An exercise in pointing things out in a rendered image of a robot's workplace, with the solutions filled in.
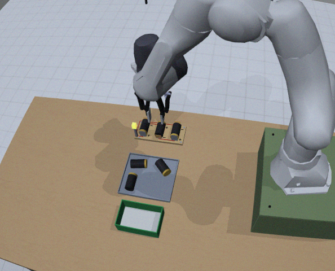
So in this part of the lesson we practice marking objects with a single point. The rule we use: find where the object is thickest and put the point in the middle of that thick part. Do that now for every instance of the light blue tray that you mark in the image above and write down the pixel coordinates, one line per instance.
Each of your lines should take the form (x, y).
(150, 183)

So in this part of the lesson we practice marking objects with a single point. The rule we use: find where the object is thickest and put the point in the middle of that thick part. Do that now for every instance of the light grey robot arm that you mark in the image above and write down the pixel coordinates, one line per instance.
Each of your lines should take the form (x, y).
(300, 167)

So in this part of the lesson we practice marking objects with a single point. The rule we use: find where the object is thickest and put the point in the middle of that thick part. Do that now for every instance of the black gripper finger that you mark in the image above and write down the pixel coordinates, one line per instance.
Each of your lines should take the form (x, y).
(145, 107)
(161, 107)

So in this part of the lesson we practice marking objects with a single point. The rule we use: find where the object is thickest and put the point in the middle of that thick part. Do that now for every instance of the black battery with gold end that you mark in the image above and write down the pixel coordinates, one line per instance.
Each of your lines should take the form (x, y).
(138, 163)
(131, 180)
(160, 128)
(161, 165)
(176, 129)
(144, 126)

